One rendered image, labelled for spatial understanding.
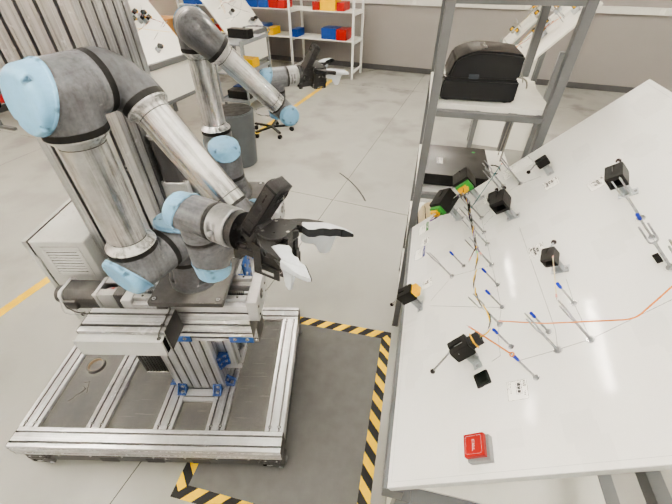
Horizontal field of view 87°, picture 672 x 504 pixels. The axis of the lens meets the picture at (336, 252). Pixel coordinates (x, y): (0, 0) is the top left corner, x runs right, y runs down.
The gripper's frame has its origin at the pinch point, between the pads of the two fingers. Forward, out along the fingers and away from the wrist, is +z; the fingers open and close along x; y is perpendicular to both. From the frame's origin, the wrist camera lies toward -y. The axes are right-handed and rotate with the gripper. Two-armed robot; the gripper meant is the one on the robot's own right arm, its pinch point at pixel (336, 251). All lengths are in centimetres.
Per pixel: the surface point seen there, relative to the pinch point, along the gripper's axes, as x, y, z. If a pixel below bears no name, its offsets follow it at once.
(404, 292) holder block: -59, 50, 2
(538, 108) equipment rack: -130, -6, 26
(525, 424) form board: -17, 41, 41
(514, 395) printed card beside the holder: -24, 41, 38
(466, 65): -122, -19, -5
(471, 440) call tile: -12, 47, 32
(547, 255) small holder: -54, 18, 38
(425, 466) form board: -9, 61, 25
